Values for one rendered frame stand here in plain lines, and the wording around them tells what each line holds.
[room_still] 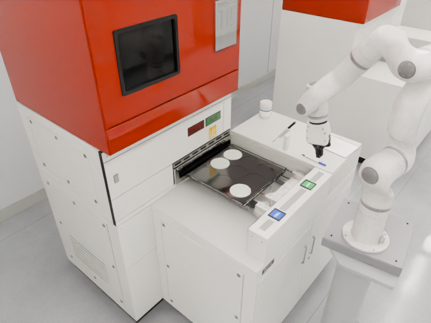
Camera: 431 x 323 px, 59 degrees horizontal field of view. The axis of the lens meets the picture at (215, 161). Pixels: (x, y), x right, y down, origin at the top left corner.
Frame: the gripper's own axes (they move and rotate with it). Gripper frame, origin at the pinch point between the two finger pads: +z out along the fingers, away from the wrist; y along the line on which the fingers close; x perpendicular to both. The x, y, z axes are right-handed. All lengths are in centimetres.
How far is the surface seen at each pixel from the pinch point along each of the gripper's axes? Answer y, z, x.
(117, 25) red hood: -40, -67, -59
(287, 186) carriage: -16.6, 20.5, -2.6
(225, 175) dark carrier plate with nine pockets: -42.3, 13.1, -17.7
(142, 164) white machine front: -58, -8, -53
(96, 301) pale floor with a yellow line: -113, 90, -75
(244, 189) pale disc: -29.1, 15.9, -20.2
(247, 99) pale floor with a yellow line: -209, 70, 213
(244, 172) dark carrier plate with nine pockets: -37.0, 14.3, -8.9
